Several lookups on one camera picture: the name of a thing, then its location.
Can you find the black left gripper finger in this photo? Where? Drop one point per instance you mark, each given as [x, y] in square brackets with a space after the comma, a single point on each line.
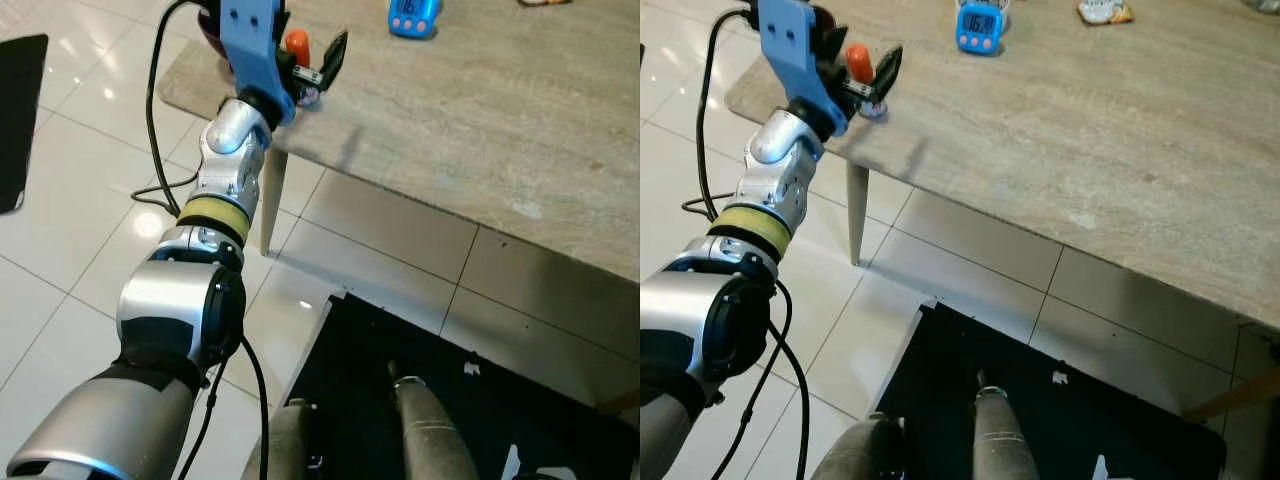
[888, 70]
[335, 56]

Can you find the orange cap small bottle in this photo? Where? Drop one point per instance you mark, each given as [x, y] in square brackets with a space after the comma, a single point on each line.
[858, 62]
[297, 43]

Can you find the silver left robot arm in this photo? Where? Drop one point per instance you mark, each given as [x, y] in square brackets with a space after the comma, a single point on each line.
[675, 305]
[160, 310]

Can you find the blue digital timer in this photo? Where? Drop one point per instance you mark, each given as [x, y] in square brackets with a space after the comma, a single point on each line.
[414, 17]
[978, 28]

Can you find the tapered wooden table leg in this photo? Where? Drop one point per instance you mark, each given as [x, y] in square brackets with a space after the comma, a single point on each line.
[273, 200]
[857, 210]

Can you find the printed snack packet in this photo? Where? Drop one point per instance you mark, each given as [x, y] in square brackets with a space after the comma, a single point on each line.
[1105, 11]

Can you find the black flat panel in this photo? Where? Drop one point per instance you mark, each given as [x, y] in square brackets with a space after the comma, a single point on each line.
[20, 120]

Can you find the grey left robot leg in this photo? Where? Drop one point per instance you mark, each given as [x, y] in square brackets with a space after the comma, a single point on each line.
[285, 445]

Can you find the grey robot leg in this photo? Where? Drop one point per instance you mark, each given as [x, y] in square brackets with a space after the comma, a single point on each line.
[1005, 435]
[430, 430]
[285, 445]

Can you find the grey right robot leg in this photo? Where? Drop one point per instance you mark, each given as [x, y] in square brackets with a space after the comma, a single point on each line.
[430, 430]
[1005, 435]

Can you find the black floor mat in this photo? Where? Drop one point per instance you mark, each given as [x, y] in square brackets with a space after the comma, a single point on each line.
[1120, 400]
[540, 400]

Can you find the slanted wooden leg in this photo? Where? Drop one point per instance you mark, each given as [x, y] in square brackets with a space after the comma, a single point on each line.
[1235, 398]

